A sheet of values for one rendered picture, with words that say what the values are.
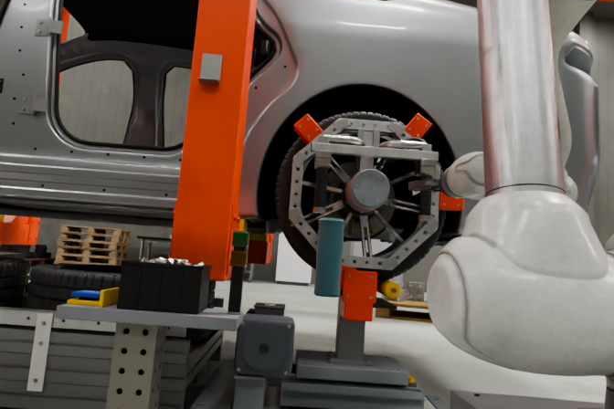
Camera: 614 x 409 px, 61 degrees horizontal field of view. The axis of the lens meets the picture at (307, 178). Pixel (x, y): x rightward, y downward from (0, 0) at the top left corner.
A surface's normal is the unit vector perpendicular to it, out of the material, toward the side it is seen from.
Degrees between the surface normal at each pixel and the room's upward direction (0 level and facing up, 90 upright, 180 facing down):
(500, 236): 63
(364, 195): 90
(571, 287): 68
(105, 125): 90
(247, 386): 90
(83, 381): 90
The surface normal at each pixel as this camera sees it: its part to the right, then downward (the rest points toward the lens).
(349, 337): 0.03, -0.14
